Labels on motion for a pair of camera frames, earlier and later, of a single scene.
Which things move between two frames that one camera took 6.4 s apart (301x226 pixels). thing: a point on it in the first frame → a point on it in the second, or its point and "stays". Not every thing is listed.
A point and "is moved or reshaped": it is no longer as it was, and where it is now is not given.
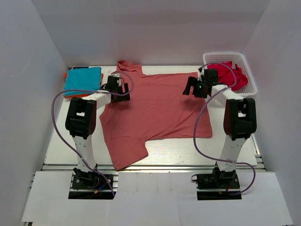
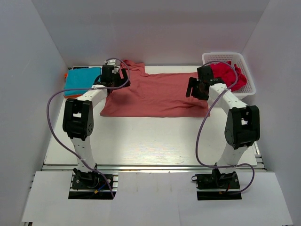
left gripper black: (121, 93) → (121, 76)
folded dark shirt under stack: (75, 67) stays
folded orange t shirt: (77, 95) stays
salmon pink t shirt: (157, 110) is moved or reshaped
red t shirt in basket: (225, 76) stays
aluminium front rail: (154, 168) stays
